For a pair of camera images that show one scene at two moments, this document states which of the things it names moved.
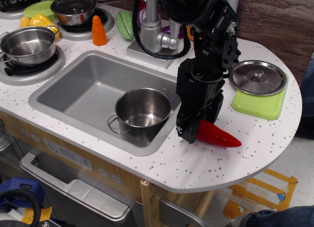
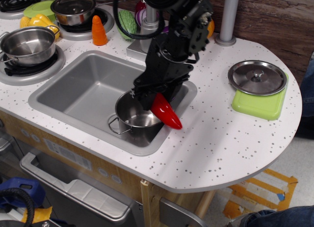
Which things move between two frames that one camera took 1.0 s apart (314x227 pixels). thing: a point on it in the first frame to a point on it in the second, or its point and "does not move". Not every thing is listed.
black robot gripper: x=192 y=94 to x=160 y=72
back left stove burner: x=13 y=4 does not move
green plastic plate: x=42 y=7 does not move
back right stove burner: x=83 y=32 does not move
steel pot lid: x=258 y=77 does not move
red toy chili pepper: x=210 y=133 to x=161 y=109
